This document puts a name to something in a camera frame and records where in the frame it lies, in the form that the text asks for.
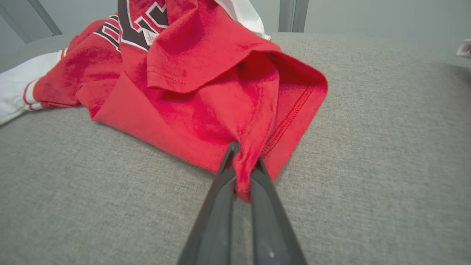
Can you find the grey metal post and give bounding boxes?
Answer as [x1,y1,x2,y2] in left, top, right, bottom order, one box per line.
[279,0,309,33]

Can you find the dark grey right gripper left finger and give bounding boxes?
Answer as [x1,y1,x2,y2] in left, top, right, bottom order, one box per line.
[178,142,240,265]

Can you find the grey fabric panel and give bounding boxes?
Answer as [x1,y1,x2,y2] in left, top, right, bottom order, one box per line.
[0,31,471,265]

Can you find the grey diagonal frame bar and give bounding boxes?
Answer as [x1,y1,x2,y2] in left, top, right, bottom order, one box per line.
[0,6,33,44]
[28,0,63,36]

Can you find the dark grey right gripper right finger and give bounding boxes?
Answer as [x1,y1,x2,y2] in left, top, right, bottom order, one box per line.
[250,156,308,265]

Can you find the red and white basketball jersey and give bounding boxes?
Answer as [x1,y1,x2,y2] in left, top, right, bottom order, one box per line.
[0,0,329,203]

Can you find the red shorts with white stripe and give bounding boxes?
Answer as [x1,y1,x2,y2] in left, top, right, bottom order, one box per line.
[456,39,471,59]

